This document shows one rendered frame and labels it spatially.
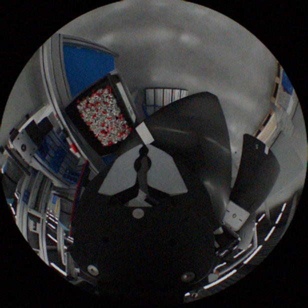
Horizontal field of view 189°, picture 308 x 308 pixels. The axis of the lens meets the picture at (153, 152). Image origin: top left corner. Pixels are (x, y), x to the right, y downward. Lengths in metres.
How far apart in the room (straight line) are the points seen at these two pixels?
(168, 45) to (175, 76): 0.38
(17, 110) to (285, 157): 7.31
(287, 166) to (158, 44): 5.68
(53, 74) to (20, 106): 1.52
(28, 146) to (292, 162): 6.09
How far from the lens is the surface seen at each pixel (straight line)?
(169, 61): 1.11
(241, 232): 0.48
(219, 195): 0.15
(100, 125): 0.30
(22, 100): 1.90
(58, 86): 0.37
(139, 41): 1.15
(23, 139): 0.57
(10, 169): 0.69
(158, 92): 1.02
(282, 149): 5.55
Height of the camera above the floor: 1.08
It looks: 42 degrees down
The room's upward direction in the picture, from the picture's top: 176 degrees clockwise
